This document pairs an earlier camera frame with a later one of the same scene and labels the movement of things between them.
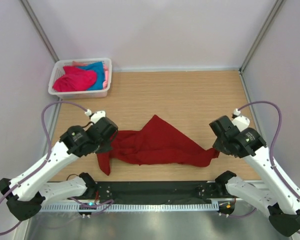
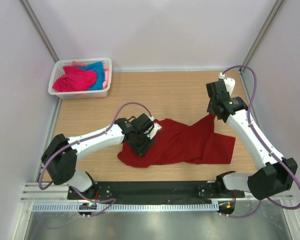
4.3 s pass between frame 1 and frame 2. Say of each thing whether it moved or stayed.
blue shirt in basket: stayed
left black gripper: moved
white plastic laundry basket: stayed
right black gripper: moved
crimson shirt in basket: stayed
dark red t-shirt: moved
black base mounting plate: stayed
